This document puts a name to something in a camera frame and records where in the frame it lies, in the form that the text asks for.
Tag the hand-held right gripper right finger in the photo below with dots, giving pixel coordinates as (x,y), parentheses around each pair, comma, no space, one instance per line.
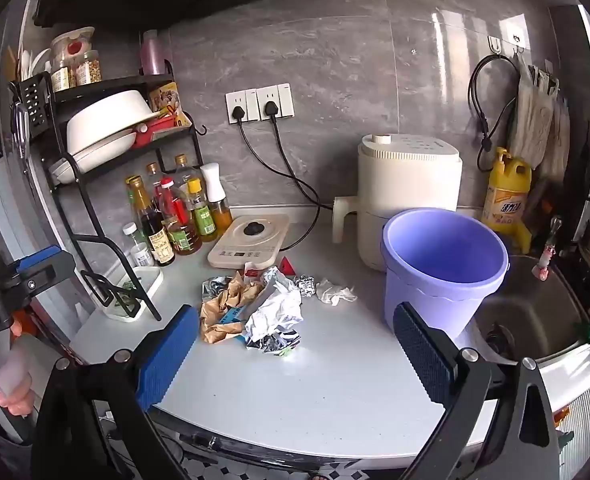
(422,355)

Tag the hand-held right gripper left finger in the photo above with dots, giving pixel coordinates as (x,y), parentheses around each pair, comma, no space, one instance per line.
(167,357)

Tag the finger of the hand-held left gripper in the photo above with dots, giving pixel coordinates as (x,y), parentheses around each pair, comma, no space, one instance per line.
(37,260)

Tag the brown paper bag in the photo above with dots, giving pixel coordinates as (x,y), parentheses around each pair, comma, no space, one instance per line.
(220,306)

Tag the purple plastic bucket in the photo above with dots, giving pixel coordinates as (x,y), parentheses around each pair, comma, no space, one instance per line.
(440,260)

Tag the shiny printed foil wrapper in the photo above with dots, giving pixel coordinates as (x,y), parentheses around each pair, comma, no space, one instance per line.
(270,344)

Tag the white tissue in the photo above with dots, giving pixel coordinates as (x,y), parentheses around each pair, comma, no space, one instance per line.
(332,292)

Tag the white paper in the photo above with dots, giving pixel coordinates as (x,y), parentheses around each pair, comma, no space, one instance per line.
(275,310)

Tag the red and white packet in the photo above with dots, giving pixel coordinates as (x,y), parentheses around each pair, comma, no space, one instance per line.
(251,271)

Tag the foil ball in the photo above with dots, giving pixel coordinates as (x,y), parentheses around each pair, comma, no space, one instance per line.
(305,286)

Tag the red triangular wrapper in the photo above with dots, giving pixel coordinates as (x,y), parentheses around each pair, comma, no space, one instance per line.
(287,266)

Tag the person's left hand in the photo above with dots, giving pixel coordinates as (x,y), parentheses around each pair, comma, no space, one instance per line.
(15,404)

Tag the white plastic tray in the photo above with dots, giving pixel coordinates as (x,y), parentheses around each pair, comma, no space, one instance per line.
(142,282)

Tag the dark soy sauce bottle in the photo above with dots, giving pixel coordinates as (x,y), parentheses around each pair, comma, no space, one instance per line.
(157,240)

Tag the white shallow pan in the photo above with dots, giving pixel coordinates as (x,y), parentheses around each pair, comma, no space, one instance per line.
(100,156)

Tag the cream induction cooker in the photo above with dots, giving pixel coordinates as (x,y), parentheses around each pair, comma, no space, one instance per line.
(247,247)

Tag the yellow cap green label bottle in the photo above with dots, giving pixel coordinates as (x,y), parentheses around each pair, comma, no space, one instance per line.
(205,220)

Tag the red cap oil bottle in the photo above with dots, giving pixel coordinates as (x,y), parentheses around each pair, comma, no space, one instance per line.
(173,205)

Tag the pink dish brush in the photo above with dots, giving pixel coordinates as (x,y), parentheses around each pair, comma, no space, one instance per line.
(546,260)

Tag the black grater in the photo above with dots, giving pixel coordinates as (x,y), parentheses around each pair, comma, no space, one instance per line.
(34,104)

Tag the white top oil sprayer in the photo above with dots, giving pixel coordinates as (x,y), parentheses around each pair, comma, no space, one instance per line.
(217,195)

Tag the gold cap clear bottle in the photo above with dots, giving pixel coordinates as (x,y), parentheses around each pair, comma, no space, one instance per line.
(183,166)

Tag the red plastic container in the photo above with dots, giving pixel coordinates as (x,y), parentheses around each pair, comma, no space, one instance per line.
(156,123)

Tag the cream air fryer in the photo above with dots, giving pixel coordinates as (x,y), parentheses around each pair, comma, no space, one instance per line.
(405,175)

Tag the yellow detergent bottle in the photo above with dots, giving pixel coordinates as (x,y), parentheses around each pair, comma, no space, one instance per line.
(507,195)

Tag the glass spice jar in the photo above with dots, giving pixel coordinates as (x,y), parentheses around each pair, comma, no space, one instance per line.
(61,77)
(88,69)

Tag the black metal kitchen rack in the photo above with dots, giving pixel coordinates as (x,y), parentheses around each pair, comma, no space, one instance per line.
(105,81)

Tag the white plate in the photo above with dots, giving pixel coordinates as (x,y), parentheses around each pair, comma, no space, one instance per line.
(39,62)

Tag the yellow snack packet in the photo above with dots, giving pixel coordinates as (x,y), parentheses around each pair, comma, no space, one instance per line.
(165,99)

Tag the clear lidded food container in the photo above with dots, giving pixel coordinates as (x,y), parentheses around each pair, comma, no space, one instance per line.
(72,42)

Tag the grey hanging dishcloth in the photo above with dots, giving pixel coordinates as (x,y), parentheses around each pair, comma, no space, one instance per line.
(560,140)

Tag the beige hanging dishcloth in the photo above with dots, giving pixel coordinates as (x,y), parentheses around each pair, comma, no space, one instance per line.
(532,115)

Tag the white wall socket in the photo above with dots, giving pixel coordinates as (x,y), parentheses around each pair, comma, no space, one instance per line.
(277,97)
(237,102)

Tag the white wall hook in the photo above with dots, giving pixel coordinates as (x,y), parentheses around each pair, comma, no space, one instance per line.
(517,40)
(495,45)

